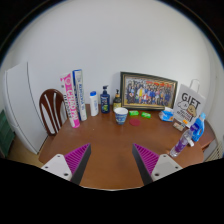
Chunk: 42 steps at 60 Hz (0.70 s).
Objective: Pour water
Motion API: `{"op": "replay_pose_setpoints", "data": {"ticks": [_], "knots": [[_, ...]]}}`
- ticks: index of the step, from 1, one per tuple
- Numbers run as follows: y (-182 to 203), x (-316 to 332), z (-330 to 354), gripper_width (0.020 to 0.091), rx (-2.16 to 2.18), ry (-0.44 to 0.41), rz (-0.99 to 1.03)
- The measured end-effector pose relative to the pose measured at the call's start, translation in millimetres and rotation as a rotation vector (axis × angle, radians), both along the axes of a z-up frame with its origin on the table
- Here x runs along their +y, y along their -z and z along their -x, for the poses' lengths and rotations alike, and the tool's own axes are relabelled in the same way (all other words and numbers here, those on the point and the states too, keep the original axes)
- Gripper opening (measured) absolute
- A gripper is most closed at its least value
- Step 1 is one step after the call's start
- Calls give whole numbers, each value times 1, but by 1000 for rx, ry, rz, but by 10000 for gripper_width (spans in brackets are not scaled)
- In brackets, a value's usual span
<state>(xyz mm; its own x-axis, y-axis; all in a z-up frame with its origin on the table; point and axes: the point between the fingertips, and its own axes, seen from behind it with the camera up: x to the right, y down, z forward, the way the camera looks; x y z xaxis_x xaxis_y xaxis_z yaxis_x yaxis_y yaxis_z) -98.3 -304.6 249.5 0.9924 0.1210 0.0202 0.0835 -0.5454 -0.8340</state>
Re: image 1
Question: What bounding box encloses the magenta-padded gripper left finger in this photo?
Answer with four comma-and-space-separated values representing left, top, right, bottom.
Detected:
40, 143, 92, 186

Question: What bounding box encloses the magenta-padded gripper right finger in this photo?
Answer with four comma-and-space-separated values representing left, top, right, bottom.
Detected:
132, 143, 184, 187

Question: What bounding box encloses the clear purple-capped water bottle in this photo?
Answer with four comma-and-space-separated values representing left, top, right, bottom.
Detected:
169, 128, 195, 158

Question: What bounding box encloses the flat round red coaster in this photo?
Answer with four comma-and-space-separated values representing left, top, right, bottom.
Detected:
129, 118, 142, 127

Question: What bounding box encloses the blue tissue pack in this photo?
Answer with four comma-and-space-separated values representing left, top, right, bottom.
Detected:
158, 106, 175, 123

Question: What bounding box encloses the dark wooden chair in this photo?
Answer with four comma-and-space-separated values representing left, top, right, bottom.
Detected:
38, 88, 69, 137

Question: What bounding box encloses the blue detergent bottle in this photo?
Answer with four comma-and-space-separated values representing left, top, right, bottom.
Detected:
191, 112, 207, 143

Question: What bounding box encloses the white radiator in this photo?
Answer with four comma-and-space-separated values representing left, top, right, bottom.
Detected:
203, 139, 224, 162

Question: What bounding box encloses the blue patterned paper cup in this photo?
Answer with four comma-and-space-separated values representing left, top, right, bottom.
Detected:
113, 107, 129, 126

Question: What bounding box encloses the white bottle with blue cap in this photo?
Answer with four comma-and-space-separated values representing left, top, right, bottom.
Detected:
88, 91, 100, 117

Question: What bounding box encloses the white printed paper bag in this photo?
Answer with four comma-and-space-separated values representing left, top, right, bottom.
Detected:
172, 78, 207, 128

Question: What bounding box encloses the white tall tube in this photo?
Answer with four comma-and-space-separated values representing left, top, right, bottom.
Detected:
72, 68, 89, 122

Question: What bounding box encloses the white refrigerator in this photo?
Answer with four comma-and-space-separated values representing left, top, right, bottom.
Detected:
2, 61, 48, 155

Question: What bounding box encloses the brown pump bottle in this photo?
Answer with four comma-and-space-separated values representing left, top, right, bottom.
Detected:
112, 88, 123, 113

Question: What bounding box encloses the dark blue pump bottle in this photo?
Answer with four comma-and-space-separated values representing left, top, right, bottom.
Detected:
99, 85, 111, 114

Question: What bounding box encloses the framed group picture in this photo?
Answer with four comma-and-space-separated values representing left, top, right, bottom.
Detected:
119, 71, 179, 111

